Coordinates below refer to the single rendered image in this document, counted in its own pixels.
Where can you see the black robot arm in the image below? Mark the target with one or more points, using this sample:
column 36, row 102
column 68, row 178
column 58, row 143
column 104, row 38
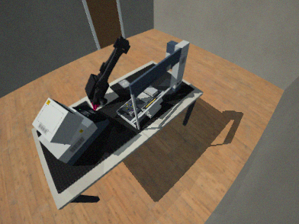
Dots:
column 107, row 68

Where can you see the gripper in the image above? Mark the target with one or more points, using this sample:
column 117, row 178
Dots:
column 95, row 104

